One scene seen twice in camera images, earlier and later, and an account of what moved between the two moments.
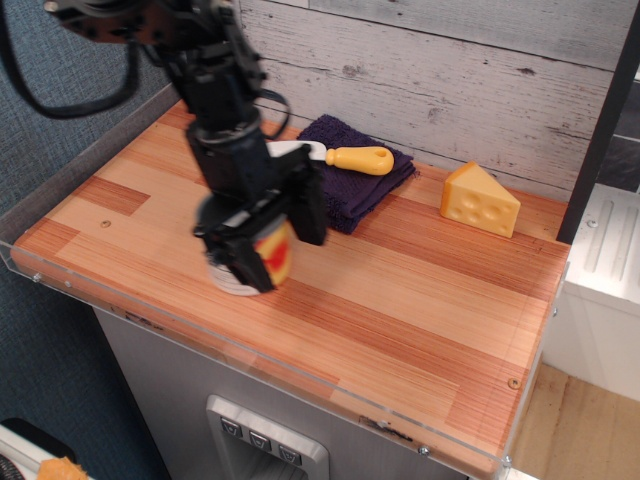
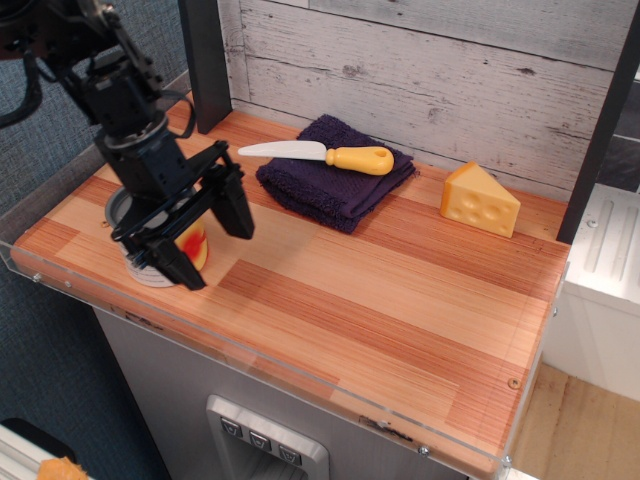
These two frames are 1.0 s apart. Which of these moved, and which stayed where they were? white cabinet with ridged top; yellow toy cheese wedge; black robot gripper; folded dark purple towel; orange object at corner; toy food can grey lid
Moved: toy food can grey lid; black robot gripper
Stayed: folded dark purple towel; orange object at corner; yellow toy cheese wedge; white cabinet with ridged top
